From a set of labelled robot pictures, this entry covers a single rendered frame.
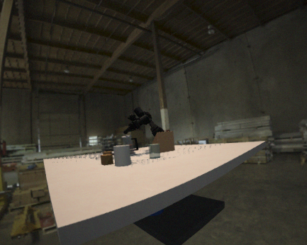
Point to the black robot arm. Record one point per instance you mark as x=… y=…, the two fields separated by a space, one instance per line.
x=146 y=117

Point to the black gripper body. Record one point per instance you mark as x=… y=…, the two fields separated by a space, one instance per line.
x=137 y=123

